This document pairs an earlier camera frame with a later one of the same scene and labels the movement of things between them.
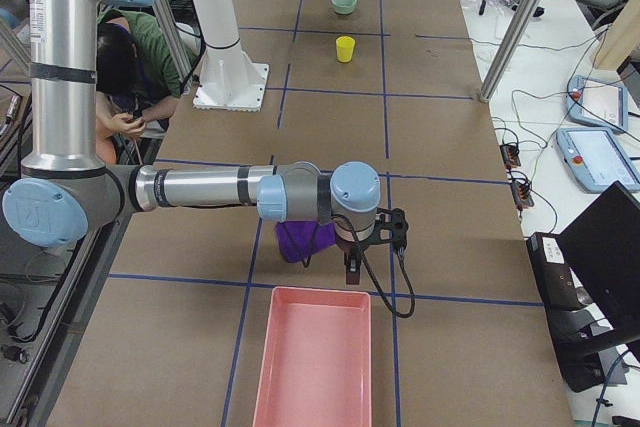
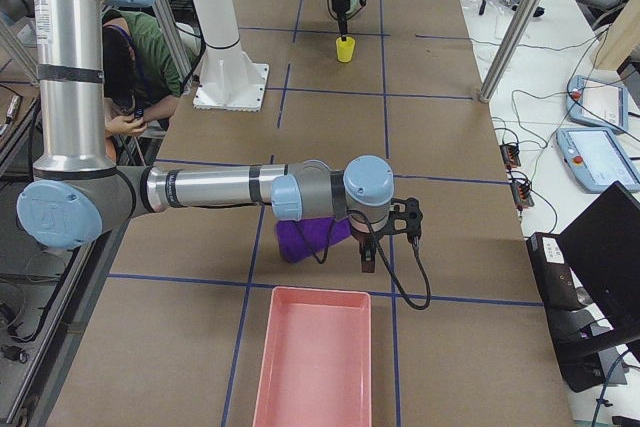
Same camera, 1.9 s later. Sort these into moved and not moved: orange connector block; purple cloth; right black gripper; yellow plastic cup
Moved: right black gripper
Not moved: yellow plastic cup; purple cloth; orange connector block
